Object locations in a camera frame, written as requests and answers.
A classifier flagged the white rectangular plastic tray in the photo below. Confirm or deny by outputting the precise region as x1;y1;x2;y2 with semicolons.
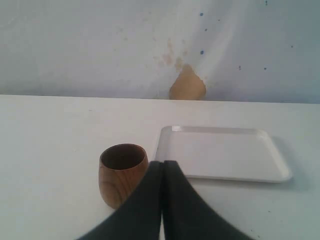
154;125;293;183

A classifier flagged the brown wooden cup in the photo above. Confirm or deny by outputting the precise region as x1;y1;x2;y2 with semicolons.
98;143;149;209

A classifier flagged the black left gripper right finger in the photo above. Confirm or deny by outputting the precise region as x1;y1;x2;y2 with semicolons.
162;160;250;240

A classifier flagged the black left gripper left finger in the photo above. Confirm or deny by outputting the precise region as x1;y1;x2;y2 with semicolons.
80;161;164;240

